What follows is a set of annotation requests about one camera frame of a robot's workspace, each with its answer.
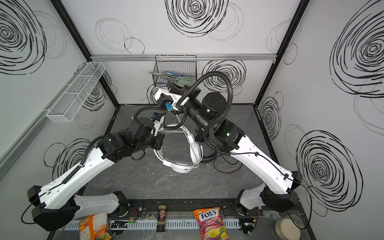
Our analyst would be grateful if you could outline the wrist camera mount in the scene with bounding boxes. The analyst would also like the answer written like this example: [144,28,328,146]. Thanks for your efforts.
[151,112,167,128]
[155,89,190,112]

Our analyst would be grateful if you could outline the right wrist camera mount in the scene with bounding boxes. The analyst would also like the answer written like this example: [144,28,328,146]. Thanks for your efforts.
[155,89,190,112]

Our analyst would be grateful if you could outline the items in wire basket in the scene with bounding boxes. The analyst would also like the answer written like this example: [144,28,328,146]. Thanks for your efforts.
[149,71,196,86]

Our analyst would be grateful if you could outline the black headphones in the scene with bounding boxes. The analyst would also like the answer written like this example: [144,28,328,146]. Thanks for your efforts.
[201,143,217,164]

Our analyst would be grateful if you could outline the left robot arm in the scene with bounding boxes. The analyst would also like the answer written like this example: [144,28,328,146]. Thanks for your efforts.
[27,107,166,232]

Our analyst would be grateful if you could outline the Fox's fruits candy bag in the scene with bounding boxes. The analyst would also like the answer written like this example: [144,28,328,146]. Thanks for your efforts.
[193,207,232,240]

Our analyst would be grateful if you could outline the white headphones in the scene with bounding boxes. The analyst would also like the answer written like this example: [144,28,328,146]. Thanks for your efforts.
[154,126,203,175]

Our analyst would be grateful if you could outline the small dark spice bottle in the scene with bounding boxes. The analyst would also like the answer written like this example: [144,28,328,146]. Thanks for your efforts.
[156,205,167,233]

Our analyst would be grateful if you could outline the clear acrylic wall shelf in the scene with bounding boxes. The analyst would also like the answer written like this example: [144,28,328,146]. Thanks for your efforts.
[46,62,106,123]

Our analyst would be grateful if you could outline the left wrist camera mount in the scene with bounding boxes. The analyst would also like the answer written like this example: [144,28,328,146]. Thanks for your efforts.
[151,112,167,128]

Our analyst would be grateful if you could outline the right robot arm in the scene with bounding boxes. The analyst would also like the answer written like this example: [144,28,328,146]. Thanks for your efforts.
[155,71,303,213]

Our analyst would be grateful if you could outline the orange snack bag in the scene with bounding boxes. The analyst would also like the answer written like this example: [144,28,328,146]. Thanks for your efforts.
[79,213,113,240]

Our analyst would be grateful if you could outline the black wire basket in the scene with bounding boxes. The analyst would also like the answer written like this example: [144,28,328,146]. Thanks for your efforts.
[152,55,198,86]

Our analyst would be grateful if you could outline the white slotted cable duct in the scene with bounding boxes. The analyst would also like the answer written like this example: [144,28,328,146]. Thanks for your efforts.
[65,219,241,231]

